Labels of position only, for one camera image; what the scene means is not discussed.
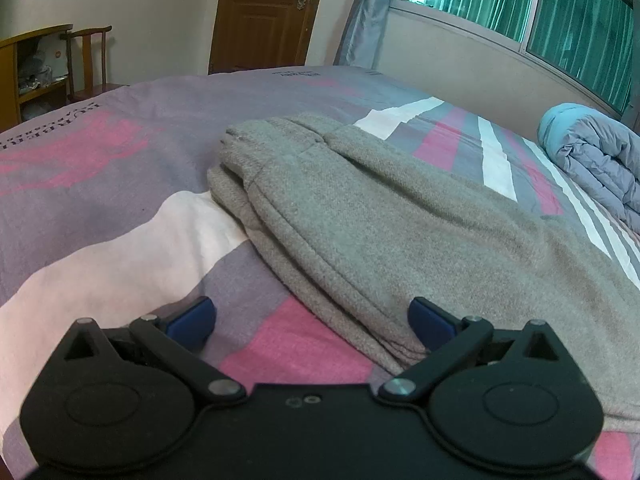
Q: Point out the grey knit pants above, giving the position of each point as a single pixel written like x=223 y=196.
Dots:
x=400 y=240

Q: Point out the green window curtain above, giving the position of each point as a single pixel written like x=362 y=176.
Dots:
x=550 y=15

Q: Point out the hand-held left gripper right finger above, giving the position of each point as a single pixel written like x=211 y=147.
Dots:
x=429 y=321

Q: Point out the striped pink grey bed sheet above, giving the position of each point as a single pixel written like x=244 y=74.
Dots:
x=100 y=185

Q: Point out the brown wooden door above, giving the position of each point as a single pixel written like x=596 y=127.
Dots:
x=265 y=15

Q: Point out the window with metal frame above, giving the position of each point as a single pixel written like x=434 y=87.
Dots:
x=530 y=35

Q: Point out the crumpled grey cloth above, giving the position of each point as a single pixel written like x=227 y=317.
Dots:
x=35 y=72

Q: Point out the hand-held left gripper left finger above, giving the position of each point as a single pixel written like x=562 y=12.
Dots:
x=194 y=320

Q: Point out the wooden shelf unit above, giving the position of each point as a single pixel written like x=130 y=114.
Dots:
x=12 y=80

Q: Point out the folded blue grey quilt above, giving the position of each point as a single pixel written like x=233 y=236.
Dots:
x=595 y=155

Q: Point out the wooden chair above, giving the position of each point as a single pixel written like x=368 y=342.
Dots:
x=90 y=60

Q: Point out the grey tied curtain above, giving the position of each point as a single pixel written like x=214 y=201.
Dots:
x=367 y=15

